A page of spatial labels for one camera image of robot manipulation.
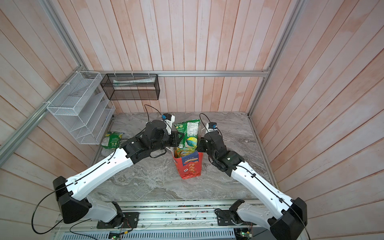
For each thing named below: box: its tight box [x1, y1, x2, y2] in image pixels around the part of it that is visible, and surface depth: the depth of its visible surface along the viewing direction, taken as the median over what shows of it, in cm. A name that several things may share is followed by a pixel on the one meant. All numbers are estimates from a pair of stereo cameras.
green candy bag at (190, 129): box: [174, 119, 201, 158], surface depth 71 cm
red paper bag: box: [172, 151, 204, 180], surface depth 78 cm
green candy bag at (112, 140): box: [101, 131, 123, 150], surface depth 103 cm
